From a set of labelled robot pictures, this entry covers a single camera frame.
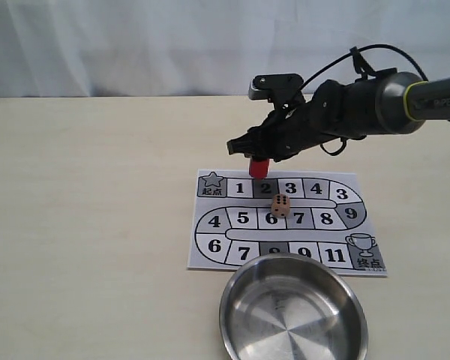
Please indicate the round stainless steel dish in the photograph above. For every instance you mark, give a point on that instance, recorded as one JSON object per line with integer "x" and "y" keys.
{"x": 288, "y": 306}

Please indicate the wooden die black pips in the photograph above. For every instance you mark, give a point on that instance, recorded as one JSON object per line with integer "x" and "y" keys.
{"x": 280, "y": 205}

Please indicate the red cylinder game piece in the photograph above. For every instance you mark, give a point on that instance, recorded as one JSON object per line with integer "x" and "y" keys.
{"x": 258, "y": 169}

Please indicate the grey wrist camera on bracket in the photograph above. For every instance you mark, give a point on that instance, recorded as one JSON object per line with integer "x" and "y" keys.
{"x": 278, "y": 89}

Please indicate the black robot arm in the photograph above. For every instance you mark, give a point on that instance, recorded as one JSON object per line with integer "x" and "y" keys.
{"x": 396, "y": 103}

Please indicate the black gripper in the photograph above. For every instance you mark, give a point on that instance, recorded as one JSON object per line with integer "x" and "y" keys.
{"x": 279, "y": 137}

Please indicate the white fabric backdrop curtain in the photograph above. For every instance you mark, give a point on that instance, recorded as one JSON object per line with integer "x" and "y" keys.
{"x": 169, "y": 48}

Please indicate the printed paper game board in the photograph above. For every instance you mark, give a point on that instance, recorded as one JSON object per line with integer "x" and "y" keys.
{"x": 328, "y": 221}

